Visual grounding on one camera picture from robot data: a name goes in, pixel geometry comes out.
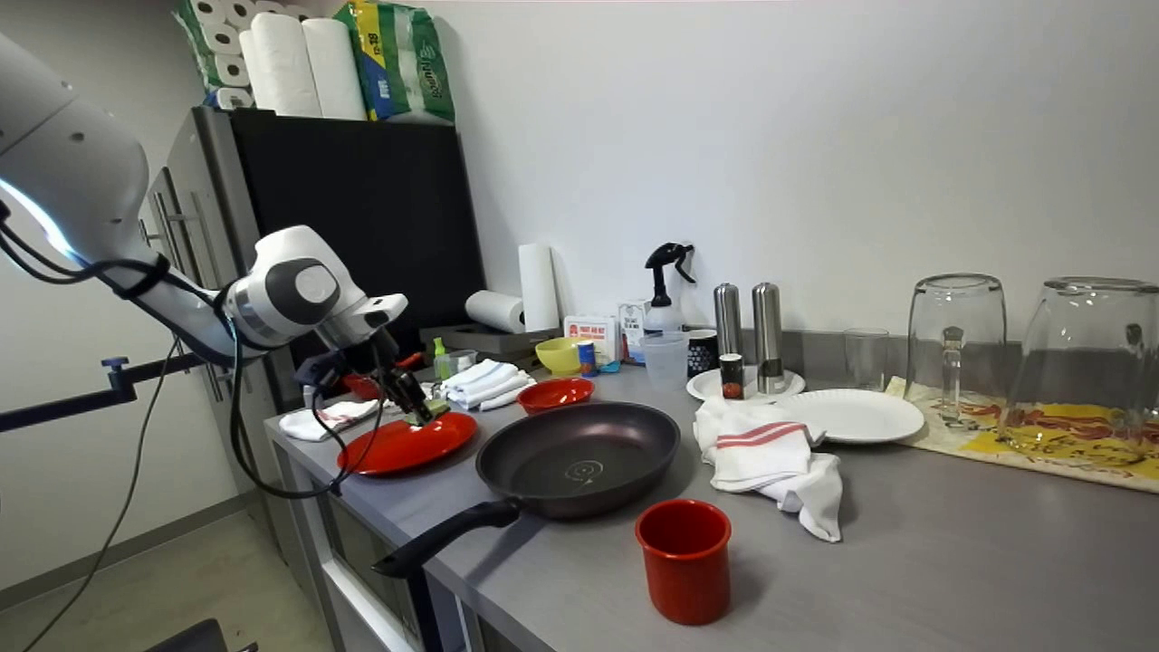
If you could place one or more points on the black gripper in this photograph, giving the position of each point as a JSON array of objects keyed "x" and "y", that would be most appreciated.
[{"x": 386, "y": 362}]

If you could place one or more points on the yellow sponge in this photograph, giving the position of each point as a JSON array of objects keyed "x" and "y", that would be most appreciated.
[{"x": 430, "y": 419}]

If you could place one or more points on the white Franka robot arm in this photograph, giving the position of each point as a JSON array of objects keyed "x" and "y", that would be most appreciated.
[{"x": 72, "y": 168}]

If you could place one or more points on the large red plate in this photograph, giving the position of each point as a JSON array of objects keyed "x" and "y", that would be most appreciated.
[{"x": 402, "y": 450}]

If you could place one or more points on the small white plate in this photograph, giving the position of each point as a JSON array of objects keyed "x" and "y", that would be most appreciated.
[{"x": 704, "y": 386}]

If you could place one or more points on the large white plate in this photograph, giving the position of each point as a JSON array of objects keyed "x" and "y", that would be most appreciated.
[{"x": 854, "y": 419}]

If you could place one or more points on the small green bottle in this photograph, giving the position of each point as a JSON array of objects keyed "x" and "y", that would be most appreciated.
[{"x": 442, "y": 362}]

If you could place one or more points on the white towel blue stripes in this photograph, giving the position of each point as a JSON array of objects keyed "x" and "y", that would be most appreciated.
[{"x": 483, "y": 386}]

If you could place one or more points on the grey tray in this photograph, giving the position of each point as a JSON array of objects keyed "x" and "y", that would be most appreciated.
[{"x": 483, "y": 341}]

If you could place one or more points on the plain white cloth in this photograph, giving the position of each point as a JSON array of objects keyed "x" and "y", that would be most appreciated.
[{"x": 320, "y": 419}]

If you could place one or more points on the white paper towel roll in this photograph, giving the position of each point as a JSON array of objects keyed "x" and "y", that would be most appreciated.
[
  {"x": 495, "y": 308},
  {"x": 538, "y": 286}
]

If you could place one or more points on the red bowl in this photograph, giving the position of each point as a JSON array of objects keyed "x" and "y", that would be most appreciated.
[{"x": 560, "y": 395}]

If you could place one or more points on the yellow-green bowl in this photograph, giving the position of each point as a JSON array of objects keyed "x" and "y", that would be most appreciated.
[{"x": 560, "y": 356}]

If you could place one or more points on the black frying pan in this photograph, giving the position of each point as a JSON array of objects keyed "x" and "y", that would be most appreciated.
[{"x": 582, "y": 459}]

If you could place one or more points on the small blue can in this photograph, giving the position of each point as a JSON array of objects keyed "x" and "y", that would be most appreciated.
[{"x": 587, "y": 360}]

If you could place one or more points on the grey counter drawer unit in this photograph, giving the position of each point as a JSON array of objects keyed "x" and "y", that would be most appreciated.
[{"x": 350, "y": 565}]

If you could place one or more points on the black cabinet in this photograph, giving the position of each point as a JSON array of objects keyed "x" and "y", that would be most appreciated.
[{"x": 363, "y": 204}]

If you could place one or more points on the small white box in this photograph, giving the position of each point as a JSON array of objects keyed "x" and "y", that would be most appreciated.
[{"x": 631, "y": 328}]

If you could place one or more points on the spray bottle black nozzle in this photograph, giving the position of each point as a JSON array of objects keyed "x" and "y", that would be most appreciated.
[{"x": 664, "y": 332}]

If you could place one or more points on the red cup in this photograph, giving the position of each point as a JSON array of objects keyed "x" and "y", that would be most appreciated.
[{"x": 686, "y": 565}]

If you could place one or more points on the small dark spice bottle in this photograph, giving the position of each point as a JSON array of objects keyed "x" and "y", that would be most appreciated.
[{"x": 734, "y": 379}]

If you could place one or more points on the steel shaker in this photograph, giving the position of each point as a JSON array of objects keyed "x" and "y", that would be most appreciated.
[
  {"x": 770, "y": 328},
  {"x": 726, "y": 318}
]

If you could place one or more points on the black equipment stand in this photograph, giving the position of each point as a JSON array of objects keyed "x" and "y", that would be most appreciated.
[{"x": 200, "y": 639}]

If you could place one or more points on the tall white paper roll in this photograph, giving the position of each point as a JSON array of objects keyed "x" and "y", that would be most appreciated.
[
  {"x": 278, "y": 65},
  {"x": 339, "y": 74}
]

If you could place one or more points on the green package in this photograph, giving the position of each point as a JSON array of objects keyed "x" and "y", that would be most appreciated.
[{"x": 412, "y": 58}]

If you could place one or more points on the white towel red stripes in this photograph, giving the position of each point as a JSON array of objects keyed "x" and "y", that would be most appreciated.
[{"x": 762, "y": 453}]

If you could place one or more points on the toilet paper pack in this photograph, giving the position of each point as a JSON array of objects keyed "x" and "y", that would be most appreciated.
[{"x": 212, "y": 50}]

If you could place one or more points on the clear wine glass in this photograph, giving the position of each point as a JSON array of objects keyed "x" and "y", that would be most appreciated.
[{"x": 956, "y": 345}]

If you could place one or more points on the upturned glass pitcher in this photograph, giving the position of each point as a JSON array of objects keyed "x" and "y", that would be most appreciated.
[{"x": 1089, "y": 349}]

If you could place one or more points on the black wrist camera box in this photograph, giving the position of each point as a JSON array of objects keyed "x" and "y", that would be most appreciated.
[{"x": 327, "y": 372}]

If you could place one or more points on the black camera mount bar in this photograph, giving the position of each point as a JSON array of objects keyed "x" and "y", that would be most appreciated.
[{"x": 72, "y": 403}]

